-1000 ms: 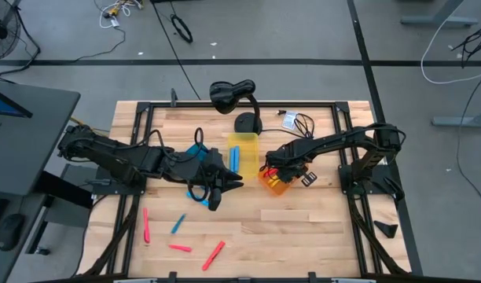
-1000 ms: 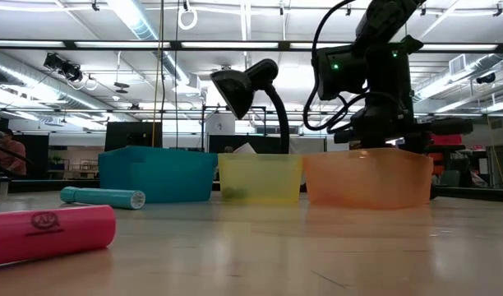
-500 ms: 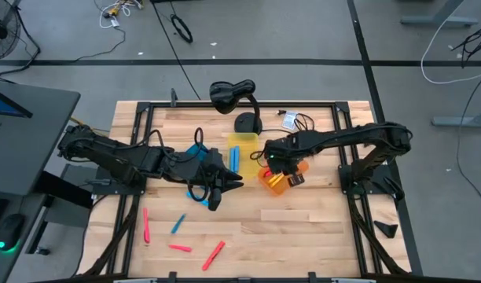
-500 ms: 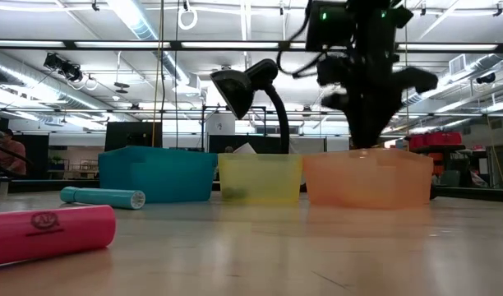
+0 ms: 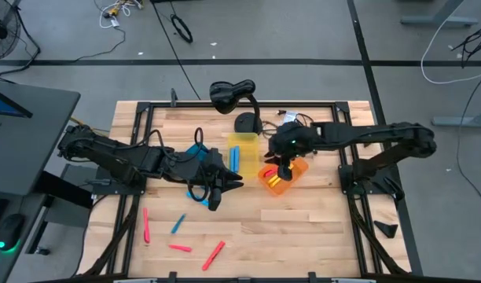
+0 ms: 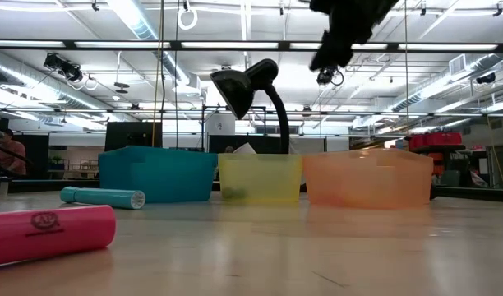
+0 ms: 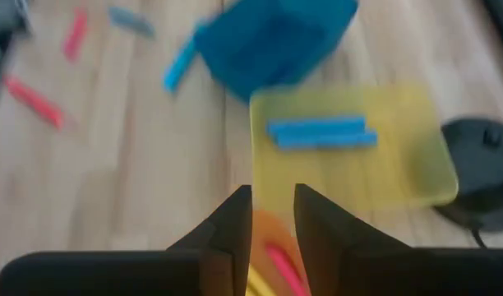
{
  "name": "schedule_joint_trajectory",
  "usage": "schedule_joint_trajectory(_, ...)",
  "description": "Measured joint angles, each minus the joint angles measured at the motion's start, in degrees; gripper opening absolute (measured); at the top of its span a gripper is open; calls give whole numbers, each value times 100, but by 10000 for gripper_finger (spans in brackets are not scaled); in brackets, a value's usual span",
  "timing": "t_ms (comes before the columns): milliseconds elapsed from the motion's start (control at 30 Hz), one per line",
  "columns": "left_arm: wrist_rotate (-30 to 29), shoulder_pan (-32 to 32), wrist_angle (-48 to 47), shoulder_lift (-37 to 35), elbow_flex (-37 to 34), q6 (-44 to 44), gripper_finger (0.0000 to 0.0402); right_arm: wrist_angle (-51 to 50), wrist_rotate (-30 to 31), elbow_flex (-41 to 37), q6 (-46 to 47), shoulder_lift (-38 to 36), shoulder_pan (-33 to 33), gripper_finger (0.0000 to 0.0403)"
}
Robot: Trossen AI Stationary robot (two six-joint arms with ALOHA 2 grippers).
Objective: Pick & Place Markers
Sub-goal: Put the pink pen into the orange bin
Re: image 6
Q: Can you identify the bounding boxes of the black ceiling camera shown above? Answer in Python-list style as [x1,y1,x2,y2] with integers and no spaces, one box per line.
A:
[43,52,85,83]

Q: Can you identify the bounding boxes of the white numbered sign board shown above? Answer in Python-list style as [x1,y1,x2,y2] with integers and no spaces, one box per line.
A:
[205,113,237,136]

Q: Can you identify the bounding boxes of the orange translucent plastic bin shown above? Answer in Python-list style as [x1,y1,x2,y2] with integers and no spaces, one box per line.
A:
[302,147,435,210]

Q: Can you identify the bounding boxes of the black background monitor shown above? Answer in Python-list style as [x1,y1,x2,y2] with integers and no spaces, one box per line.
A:
[104,121,164,152]

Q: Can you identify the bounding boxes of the black desk lamp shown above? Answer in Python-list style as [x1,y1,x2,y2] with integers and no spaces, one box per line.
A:
[210,58,292,155]

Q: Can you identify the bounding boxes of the teal plastic bin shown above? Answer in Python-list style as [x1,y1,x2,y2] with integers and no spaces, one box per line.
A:
[98,146,218,205]

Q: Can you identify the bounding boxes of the red storage bins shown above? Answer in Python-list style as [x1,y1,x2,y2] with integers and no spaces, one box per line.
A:
[408,131,464,150]

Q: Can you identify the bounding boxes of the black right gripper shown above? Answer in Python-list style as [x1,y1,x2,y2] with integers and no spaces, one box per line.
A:
[308,0,400,71]

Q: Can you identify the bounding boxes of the blue highlighter marker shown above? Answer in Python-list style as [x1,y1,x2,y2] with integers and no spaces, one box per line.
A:
[60,186,146,210]

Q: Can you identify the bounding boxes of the pink highlighter marker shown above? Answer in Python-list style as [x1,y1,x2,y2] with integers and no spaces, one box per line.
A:
[0,204,118,268]

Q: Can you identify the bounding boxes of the black overhead camera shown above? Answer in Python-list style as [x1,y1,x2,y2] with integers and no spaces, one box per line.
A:
[316,65,345,86]

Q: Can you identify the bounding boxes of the person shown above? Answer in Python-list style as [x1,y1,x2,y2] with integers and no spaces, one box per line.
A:
[0,128,27,177]

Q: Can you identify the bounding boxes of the yellow translucent plastic bin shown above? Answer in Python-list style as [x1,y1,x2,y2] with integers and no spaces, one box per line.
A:
[217,153,303,206]

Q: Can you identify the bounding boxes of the black background panel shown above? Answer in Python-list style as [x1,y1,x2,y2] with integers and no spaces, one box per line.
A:
[208,134,285,155]

